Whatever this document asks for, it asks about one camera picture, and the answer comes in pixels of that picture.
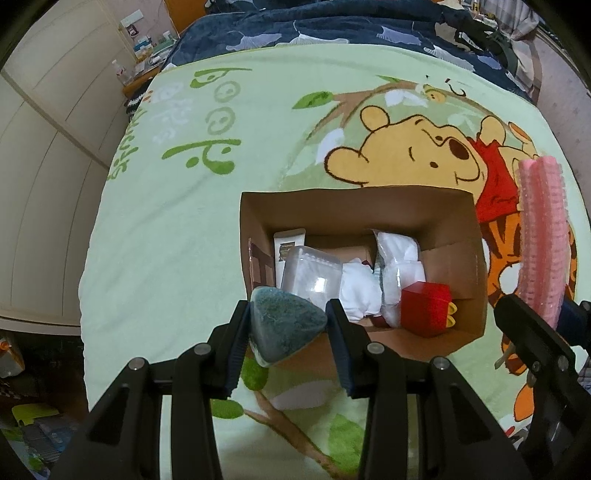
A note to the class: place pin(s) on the wooden bed headboard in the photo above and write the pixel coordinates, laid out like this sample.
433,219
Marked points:
184,14

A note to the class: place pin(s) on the navy leaf-print quilt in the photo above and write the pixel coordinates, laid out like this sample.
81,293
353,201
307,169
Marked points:
323,27

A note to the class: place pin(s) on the plaid bed sheet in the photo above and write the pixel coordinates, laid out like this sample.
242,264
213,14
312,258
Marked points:
530,64

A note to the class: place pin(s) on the green plastic sheet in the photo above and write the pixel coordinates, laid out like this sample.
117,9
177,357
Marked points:
34,412

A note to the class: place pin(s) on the dark clothes pile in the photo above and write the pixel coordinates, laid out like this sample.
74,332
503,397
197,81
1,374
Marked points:
489,44

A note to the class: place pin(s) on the orange and white packet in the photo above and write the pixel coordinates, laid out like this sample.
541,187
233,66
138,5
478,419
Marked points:
9,359

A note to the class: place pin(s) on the white pump bottle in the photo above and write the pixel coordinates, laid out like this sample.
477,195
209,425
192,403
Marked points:
119,73

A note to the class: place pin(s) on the brown cardboard box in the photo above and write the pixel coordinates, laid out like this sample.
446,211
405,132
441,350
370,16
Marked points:
360,212

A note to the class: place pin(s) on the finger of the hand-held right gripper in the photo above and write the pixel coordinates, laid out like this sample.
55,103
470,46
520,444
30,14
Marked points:
575,321
531,332

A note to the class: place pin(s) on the white wall switch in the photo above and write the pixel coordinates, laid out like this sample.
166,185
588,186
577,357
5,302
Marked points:
130,18

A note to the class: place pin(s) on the patterned curtain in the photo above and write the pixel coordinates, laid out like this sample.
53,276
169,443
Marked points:
517,18

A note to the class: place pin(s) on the green cartoon printed blanket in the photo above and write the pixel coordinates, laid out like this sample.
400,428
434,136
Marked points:
175,221

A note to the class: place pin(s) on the wooden bedside table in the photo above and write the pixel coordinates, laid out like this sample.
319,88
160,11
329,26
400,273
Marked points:
147,69

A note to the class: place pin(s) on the zip bag of cotton pads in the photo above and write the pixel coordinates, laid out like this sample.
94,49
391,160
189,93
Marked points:
397,258

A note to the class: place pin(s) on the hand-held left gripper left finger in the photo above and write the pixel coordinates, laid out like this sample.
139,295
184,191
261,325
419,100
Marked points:
240,344

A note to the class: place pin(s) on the pink ribbed tube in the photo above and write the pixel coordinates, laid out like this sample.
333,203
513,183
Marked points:
545,230

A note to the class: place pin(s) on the white wardrobe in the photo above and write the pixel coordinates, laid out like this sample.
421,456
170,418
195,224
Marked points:
55,161

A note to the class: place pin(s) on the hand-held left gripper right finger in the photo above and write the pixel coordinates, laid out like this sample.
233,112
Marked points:
339,353

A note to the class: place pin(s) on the red fries-shaped box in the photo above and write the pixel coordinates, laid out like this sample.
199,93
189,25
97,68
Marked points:
422,307

